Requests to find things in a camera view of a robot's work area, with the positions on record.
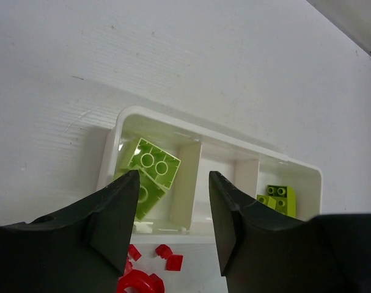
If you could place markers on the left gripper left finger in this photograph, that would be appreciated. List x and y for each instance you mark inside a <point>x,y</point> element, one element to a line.
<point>82,247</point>

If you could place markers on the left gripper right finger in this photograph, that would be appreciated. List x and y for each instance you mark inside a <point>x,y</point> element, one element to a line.
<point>261,250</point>

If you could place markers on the green lego brick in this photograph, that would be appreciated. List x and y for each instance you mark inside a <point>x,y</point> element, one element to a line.
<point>149,191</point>
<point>160,165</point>
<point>280,198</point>

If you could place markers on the red lego pile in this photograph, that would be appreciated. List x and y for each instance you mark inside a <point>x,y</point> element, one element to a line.
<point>134,280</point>

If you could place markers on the red lego piece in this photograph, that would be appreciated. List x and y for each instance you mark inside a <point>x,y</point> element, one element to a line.
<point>174,263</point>
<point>163,251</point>

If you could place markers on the white divided container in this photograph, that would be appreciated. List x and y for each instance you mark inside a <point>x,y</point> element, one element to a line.
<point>183,216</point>

